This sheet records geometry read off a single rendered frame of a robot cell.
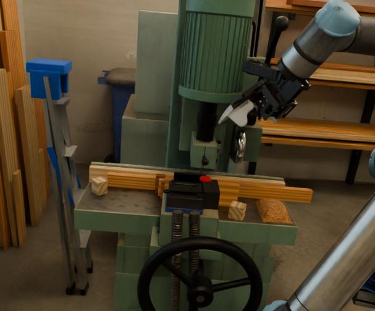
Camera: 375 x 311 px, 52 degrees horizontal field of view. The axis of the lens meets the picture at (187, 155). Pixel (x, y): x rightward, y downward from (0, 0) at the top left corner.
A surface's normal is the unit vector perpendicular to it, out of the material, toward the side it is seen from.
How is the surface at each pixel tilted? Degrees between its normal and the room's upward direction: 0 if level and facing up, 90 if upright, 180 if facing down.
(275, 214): 27
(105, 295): 0
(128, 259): 90
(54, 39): 90
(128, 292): 90
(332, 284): 71
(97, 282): 0
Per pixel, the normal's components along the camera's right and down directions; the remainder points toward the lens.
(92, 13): 0.06, 0.35
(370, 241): -0.37, -0.01
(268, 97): -0.76, 0.13
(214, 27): -0.18, 0.32
